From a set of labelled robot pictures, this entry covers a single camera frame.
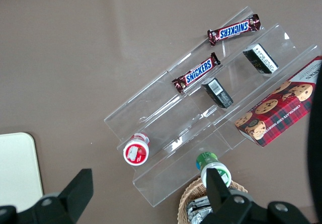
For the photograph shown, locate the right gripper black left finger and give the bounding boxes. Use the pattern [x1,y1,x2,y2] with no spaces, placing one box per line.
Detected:
[0,168,94,224]

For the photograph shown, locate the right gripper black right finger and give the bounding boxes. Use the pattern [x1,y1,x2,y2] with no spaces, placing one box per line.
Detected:
[200,168,311,224]

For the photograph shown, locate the light wicker basket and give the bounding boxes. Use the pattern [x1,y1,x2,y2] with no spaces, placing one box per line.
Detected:
[177,177,249,224]

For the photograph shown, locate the beige plastic serving tray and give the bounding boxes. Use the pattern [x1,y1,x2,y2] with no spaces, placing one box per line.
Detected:
[0,132,44,212]

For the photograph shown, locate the foil wrapped packet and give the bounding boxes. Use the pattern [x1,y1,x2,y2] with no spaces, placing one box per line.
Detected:
[186,205,214,224]
[187,196,211,208]

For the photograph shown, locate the green lid yogurt cup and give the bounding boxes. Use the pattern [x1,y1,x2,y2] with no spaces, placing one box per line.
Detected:
[195,152,232,188]

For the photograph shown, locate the red lid yogurt cup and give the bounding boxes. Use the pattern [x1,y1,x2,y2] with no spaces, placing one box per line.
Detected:
[122,132,150,166]

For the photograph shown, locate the red tartan cookie box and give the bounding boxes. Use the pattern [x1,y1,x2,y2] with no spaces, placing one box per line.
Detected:
[234,55,322,148]

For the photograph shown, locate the small black carton box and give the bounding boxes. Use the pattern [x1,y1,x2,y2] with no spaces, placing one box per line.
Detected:
[201,77,234,109]
[243,43,279,77]

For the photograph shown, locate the clear acrylic stepped display stand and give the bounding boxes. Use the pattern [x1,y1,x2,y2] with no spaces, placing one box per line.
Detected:
[104,6,322,207]

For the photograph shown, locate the Snickers chocolate bar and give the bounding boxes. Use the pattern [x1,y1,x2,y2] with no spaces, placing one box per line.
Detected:
[172,52,221,94]
[207,14,262,47]

